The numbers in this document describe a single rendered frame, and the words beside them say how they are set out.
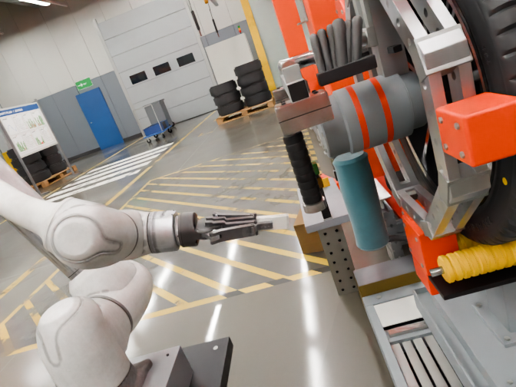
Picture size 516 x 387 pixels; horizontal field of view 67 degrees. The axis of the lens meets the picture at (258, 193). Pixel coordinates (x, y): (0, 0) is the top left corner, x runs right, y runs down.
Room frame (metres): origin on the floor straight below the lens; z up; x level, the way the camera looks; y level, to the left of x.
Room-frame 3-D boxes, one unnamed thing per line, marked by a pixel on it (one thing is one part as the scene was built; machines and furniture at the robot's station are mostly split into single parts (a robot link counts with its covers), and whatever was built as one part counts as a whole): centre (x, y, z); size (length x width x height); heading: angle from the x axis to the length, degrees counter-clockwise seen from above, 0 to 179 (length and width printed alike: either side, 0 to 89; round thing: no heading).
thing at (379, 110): (0.82, -0.28, 0.85); 0.21 x 0.14 x 0.14; 82
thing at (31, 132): (9.03, 4.22, 0.97); 1.50 x 0.50 x 1.95; 170
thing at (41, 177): (10.27, 4.97, 0.55); 1.40 x 0.80 x 1.09; 167
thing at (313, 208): (0.67, -0.09, 0.83); 0.04 x 0.04 x 0.16
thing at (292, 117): (0.66, -0.12, 0.93); 0.09 x 0.05 x 0.05; 82
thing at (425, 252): (0.80, -0.39, 0.48); 0.16 x 0.12 x 0.17; 82
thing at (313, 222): (1.46, -0.23, 0.44); 0.43 x 0.17 x 0.03; 172
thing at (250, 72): (9.54, -0.43, 0.55); 1.40 x 0.80 x 1.09; 78
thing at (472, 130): (0.49, -0.31, 0.85); 0.09 x 0.08 x 0.07; 172
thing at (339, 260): (1.49, -0.23, 0.21); 0.10 x 0.10 x 0.42; 82
